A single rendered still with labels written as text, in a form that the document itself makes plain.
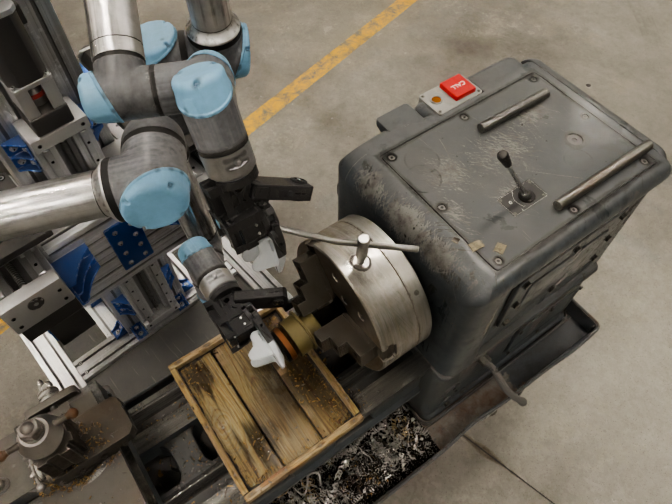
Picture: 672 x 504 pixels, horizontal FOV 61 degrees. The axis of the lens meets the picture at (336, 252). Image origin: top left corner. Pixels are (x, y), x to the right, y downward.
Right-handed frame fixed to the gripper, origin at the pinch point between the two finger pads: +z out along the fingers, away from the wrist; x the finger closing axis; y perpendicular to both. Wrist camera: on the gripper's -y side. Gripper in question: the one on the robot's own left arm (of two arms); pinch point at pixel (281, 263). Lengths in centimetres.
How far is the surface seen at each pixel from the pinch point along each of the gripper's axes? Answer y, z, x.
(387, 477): -7, 81, 1
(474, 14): -232, 67, -196
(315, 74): -119, 63, -207
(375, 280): -14.9, 11.7, 4.1
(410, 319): -17.8, 20.8, 9.1
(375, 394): -10.9, 48.7, -0.5
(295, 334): 1.1, 20.6, -3.7
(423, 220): -29.9, 8.0, 1.0
